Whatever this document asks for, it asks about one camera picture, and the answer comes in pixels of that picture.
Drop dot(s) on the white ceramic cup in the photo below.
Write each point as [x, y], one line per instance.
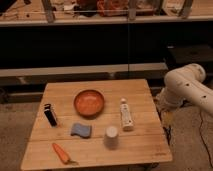
[111, 137]

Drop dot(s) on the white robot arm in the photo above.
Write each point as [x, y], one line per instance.
[185, 83]

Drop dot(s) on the blue eraser sponge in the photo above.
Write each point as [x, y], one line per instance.
[83, 131]

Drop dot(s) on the orange bowl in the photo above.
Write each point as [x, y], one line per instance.
[89, 103]

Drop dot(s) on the wooden table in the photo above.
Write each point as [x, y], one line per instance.
[146, 143]

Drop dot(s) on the black stapler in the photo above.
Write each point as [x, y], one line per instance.
[49, 113]

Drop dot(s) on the black box on right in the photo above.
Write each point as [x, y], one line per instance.
[179, 56]

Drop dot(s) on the orange toy carrot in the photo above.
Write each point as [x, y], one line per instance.
[63, 155]

